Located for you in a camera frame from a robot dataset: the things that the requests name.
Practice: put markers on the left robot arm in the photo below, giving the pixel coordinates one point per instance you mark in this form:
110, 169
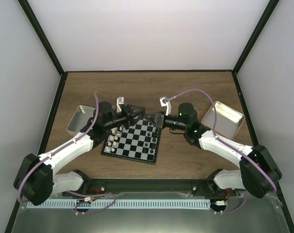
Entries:
36, 177

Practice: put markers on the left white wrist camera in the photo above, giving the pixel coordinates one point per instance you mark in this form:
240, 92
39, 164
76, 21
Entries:
120, 103

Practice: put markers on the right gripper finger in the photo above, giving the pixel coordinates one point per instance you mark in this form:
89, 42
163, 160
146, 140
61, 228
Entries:
157, 122
156, 115

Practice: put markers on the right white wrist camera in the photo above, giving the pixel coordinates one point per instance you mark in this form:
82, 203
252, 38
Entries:
164, 102

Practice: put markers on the light blue slotted cable duct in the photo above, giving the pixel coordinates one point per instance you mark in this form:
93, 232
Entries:
195, 204

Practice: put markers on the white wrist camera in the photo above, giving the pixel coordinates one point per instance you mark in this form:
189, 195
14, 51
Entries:
164, 102
120, 103

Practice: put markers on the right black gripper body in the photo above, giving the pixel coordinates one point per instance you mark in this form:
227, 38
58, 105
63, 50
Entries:
174, 125

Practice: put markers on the black frame post right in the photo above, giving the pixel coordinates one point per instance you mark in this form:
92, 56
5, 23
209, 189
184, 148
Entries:
264, 18

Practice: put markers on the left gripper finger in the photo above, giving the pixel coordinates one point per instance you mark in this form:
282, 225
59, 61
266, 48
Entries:
133, 120
132, 110

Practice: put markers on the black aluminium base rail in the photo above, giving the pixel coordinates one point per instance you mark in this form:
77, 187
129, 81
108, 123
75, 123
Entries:
197, 187

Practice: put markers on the black white chessboard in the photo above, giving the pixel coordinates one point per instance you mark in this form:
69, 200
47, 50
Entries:
130, 143

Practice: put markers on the black frame post left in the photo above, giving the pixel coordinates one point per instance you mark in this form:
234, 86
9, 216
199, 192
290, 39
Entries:
41, 35

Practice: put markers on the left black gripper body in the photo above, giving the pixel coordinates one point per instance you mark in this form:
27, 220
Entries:
125, 116

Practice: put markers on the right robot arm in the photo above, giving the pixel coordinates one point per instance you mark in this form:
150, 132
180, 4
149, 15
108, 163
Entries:
257, 172

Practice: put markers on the pink square tin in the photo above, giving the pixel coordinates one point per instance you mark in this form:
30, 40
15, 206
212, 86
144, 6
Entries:
79, 119

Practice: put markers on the gold square tin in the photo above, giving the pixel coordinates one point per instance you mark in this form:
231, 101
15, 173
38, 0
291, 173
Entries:
228, 120

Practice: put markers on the black frame post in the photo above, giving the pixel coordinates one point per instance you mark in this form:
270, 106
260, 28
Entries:
41, 35
264, 18

